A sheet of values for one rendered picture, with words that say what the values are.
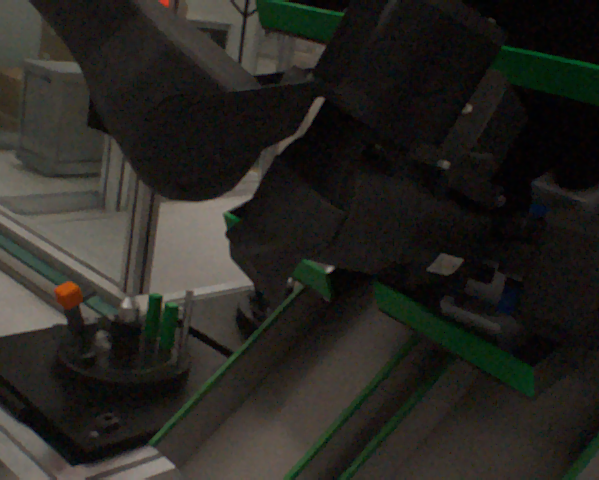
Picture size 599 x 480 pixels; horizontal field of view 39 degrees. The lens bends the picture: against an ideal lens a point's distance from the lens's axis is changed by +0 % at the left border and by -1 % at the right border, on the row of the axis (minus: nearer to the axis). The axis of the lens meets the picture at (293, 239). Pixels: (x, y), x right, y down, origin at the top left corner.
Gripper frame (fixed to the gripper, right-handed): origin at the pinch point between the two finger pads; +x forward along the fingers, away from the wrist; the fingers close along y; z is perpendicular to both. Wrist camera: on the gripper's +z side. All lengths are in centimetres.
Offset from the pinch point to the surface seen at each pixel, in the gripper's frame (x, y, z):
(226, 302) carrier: 32, 55, -18
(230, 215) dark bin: -1.5, 22.0, -3.8
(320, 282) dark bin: -2.1, 10.8, -5.6
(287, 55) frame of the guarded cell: 96, 131, 27
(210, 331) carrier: 24, 49, -20
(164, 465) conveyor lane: 5.4, 28.4, -27.4
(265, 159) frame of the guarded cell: 102, 134, 2
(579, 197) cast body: 4.5, -1.3, 4.5
